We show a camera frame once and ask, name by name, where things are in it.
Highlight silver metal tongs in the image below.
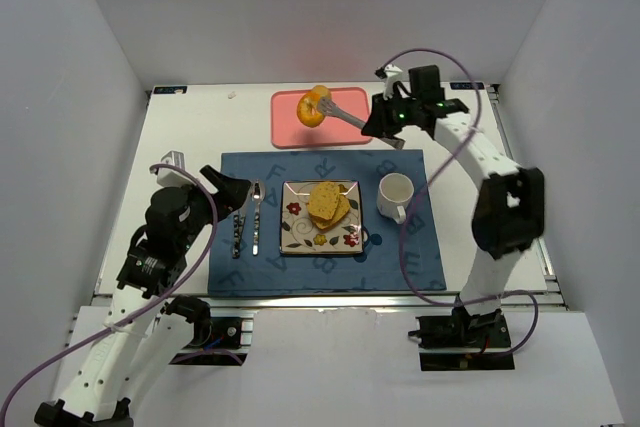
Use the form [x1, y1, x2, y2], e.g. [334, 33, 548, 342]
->
[317, 97, 405, 150]

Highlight orange glazed bread roll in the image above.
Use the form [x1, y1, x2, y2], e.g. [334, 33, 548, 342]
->
[296, 91, 325, 128]

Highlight herb bread slice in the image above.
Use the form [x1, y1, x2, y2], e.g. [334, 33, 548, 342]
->
[311, 194, 351, 230]
[307, 181, 340, 220]

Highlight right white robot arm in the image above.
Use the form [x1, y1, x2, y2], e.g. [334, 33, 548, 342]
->
[361, 64, 545, 336]

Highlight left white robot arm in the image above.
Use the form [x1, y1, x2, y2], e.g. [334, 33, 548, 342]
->
[34, 164, 252, 426]

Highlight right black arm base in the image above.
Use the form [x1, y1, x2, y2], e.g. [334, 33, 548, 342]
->
[408, 307, 515, 372]

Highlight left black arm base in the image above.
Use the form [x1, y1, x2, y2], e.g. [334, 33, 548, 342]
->
[152, 296, 252, 366]

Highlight small round bread bun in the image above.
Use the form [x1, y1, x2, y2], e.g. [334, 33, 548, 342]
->
[310, 85, 332, 102]

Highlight silver spoon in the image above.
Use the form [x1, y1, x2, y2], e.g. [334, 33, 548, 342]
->
[252, 180, 266, 256]

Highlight silver knife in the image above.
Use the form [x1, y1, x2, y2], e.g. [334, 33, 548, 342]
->
[231, 213, 246, 259]

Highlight blue letter-print placemat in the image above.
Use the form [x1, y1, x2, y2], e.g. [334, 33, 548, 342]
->
[208, 149, 446, 297]

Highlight white ceramic mug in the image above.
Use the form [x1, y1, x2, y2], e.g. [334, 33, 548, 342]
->
[376, 173, 414, 225]

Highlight square floral ceramic plate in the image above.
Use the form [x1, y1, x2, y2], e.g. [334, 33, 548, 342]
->
[280, 180, 364, 256]

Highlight pink plastic tray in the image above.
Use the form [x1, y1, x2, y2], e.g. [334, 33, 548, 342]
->
[271, 87, 371, 149]

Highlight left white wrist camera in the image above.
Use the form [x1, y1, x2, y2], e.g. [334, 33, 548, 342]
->
[149, 163, 193, 188]

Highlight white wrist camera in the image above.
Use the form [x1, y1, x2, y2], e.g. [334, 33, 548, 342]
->
[375, 63, 403, 100]
[149, 163, 193, 188]

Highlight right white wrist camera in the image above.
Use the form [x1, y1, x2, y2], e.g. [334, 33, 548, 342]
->
[375, 63, 403, 100]

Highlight aluminium table frame rail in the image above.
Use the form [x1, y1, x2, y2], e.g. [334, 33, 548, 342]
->
[89, 292, 567, 310]

